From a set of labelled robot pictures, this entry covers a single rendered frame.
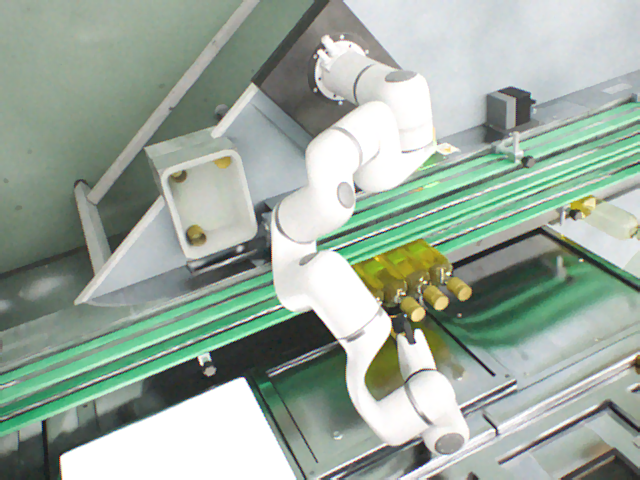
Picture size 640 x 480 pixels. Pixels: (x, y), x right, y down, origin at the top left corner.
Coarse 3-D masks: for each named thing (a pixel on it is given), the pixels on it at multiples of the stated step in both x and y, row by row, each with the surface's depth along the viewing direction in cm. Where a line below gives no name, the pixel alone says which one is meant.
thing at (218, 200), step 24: (168, 168) 125; (192, 168) 134; (216, 168) 136; (240, 168) 131; (168, 192) 126; (192, 192) 136; (216, 192) 139; (240, 192) 136; (192, 216) 139; (216, 216) 141; (240, 216) 144; (216, 240) 139; (240, 240) 139
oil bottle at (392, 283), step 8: (376, 256) 142; (360, 264) 141; (368, 264) 140; (376, 264) 139; (384, 264) 139; (368, 272) 138; (376, 272) 137; (384, 272) 136; (392, 272) 136; (376, 280) 135; (384, 280) 134; (392, 280) 133; (400, 280) 133; (384, 288) 132; (392, 288) 131; (400, 288) 132; (392, 296) 131; (392, 304) 133
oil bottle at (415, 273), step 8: (400, 248) 143; (384, 256) 141; (392, 256) 140; (400, 256) 140; (408, 256) 139; (392, 264) 138; (400, 264) 137; (408, 264) 137; (416, 264) 136; (400, 272) 136; (408, 272) 134; (416, 272) 134; (424, 272) 134; (408, 280) 133; (416, 280) 133; (424, 280) 133; (408, 288) 134; (416, 288) 133
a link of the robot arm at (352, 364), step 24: (384, 312) 94; (360, 336) 91; (384, 336) 92; (360, 360) 92; (360, 384) 94; (360, 408) 95; (384, 408) 97; (408, 408) 95; (384, 432) 95; (408, 432) 95
